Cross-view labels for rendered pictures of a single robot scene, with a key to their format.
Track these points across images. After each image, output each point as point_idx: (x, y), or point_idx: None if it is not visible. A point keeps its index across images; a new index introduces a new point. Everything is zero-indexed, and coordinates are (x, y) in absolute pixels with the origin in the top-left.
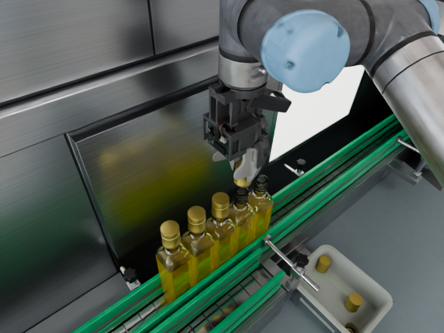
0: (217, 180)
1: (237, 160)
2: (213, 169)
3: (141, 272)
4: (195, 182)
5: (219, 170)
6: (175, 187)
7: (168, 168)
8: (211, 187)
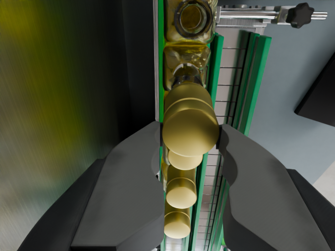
0: (88, 33)
1: (159, 136)
2: (73, 51)
3: (126, 117)
4: (86, 95)
5: (75, 33)
6: (88, 141)
7: (63, 189)
8: (94, 50)
